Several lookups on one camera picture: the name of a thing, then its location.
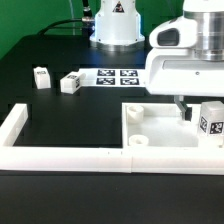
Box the white marker sheet with tags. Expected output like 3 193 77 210
80 68 145 87

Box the black cable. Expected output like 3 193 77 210
37 18 95 36

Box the white U-shaped fence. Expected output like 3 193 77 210
0 104 224 175

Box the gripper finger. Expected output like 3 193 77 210
174 96 192 121

